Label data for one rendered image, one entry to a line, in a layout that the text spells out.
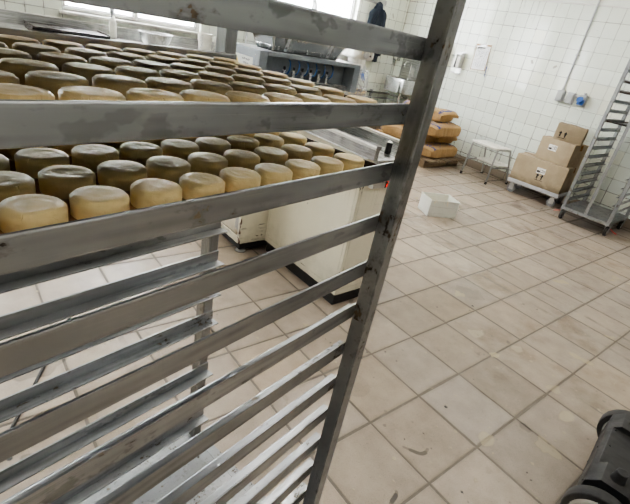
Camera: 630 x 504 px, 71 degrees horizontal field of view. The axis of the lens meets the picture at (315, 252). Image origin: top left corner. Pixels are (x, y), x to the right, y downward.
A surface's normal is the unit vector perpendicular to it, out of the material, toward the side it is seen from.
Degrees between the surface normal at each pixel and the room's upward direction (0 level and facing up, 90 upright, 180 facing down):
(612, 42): 90
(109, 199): 0
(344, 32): 90
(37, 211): 0
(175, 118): 90
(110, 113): 90
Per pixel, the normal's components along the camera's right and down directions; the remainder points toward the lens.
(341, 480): 0.18, -0.88
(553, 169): -0.71, 0.17
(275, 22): 0.75, 0.41
